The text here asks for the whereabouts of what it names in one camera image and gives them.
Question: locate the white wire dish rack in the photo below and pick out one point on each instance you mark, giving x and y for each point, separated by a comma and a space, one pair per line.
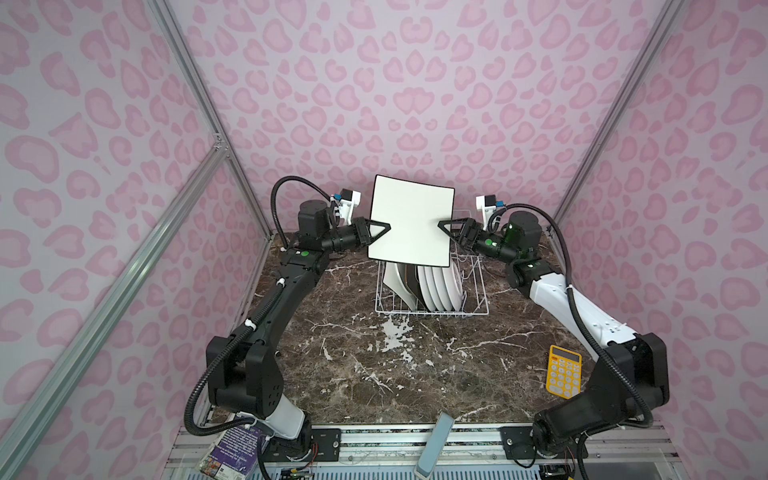
475, 296

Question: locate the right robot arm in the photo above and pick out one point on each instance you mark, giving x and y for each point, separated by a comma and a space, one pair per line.
630, 377

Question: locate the white round plate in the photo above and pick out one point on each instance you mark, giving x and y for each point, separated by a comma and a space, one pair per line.
454, 286
424, 288
433, 292
441, 289

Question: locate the grey-blue phone-like device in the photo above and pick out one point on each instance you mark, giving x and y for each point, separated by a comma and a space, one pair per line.
433, 448

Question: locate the yellow calculator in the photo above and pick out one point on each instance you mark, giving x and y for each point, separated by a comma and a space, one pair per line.
564, 369

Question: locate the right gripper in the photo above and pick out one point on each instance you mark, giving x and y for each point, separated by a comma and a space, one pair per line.
468, 234

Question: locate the white square plate black rim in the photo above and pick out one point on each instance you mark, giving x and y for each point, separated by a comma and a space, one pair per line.
413, 211

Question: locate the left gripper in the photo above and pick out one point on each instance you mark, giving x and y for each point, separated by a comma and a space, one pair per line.
360, 232

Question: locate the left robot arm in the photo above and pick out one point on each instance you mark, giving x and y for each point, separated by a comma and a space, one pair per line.
242, 385

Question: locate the purple booklet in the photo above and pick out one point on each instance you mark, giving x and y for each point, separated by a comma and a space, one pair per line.
234, 454

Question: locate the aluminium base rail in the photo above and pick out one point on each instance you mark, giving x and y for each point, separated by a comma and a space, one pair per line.
485, 451

